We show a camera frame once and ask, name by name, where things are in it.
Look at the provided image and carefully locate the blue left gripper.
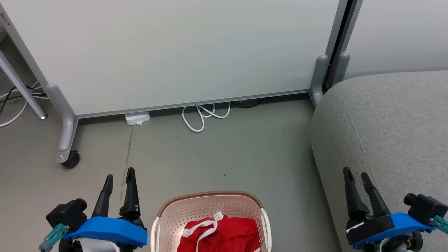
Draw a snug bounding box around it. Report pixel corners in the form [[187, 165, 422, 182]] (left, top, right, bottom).
[[59, 167, 148, 252]]

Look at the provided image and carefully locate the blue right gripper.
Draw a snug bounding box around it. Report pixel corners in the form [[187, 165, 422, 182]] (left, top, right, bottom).
[[343, 167, 435, 252]]

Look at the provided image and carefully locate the red garment with white trim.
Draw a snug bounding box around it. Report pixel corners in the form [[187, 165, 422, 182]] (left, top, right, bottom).
[[177, 212, 261, 252]]

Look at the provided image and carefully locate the grey fabric sofa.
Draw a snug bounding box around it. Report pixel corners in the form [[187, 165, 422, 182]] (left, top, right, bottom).
[[309, 70, 448, 252]]

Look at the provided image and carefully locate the black caster wheel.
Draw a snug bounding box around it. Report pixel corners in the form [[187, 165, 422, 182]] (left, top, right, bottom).
[[61, 150, 81, 169]]

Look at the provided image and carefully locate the white plastic laundry basket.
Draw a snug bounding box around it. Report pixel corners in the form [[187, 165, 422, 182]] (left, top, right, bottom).
[[150, 191, 272, 252]]

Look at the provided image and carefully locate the white power strip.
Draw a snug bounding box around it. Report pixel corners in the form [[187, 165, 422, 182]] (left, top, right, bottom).
[[125, 111, 151, 126]]

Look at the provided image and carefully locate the grey partition foot with caster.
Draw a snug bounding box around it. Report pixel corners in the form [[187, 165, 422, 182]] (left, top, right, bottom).
[[45, 84, 79, 163]]

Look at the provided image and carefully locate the grey metal table leg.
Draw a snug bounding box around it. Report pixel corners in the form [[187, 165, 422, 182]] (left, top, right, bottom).
[[0, 50, 48, 120]]

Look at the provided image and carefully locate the wide white partition panel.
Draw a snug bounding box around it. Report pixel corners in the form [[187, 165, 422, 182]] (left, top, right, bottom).
[[0, 0, 349, 119]]

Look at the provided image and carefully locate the narrow white partition panel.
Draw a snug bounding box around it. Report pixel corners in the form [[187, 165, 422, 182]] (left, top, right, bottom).
[[345, 0, 448, 80]]

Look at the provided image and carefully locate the teal left camera connector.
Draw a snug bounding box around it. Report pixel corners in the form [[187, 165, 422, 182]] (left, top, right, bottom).
[[39, 224, 69, 252]]

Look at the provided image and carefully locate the teal camera connector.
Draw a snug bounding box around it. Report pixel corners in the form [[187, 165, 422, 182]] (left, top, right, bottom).
[[430, 215, 448, 234], [39, 224, 69, 252]]

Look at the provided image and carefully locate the teal right camera connector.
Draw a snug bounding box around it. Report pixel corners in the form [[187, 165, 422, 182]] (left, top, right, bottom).
[[430, 215, 448, 234]]

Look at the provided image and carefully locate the white looped cable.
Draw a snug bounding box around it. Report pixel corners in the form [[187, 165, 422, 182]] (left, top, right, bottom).
[[181, 102, 231, 133]]

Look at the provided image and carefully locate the white cable by table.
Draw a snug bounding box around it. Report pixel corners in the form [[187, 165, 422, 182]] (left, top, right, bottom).
[[0, 81, 49, 128]]

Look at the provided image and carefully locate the black cable by table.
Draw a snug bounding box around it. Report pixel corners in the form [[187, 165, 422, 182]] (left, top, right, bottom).
[[0, 86, 46, 116]]

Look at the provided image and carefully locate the black floor cable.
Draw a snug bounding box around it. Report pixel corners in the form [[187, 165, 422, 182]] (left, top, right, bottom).
[[231, 98, 264, 109]]

